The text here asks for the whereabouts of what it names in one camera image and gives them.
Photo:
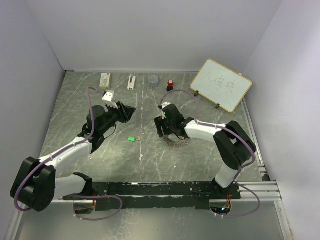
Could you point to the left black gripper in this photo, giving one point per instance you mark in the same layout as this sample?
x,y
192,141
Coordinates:
x,y
129,112

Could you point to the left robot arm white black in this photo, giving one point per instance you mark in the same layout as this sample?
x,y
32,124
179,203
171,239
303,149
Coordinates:
x,y
36,184

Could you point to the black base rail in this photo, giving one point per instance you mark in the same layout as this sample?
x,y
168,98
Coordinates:
x,y
149,195

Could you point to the metal disc with keyrings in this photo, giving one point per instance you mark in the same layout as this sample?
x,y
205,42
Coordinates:
x,y
175,144

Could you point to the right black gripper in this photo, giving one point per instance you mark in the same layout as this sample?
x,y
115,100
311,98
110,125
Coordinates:
x,y
159,122

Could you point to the small whiteboard yellow frame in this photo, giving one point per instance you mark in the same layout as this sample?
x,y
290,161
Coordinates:
x,y
221,85

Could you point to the white stapler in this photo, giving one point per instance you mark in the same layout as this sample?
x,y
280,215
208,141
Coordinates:
x,y
131,83

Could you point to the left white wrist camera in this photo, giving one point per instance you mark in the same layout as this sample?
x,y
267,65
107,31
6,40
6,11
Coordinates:
x,y
109,99

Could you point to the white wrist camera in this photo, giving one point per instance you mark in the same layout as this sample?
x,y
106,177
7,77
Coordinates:
x,y
109,99
164,105

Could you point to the green white staples box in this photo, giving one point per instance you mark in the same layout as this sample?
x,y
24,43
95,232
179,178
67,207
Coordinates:
x,y
105,81

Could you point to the red black stamp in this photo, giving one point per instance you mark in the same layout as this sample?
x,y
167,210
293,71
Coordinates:
x,y
170,85

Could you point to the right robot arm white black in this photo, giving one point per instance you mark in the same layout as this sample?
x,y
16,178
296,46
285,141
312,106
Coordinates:
x,y
234,145

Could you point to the clear jar of paperclips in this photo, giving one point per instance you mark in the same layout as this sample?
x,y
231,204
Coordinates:
x,y
153,81

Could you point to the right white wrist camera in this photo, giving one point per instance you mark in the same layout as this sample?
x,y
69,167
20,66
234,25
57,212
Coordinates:
x,y
164,105

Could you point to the key with green tag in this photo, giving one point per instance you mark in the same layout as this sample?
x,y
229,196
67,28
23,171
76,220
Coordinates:
x,y
133,139

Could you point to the aluminium frame rail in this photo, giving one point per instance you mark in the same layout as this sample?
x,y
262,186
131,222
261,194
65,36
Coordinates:
x,y
255,177

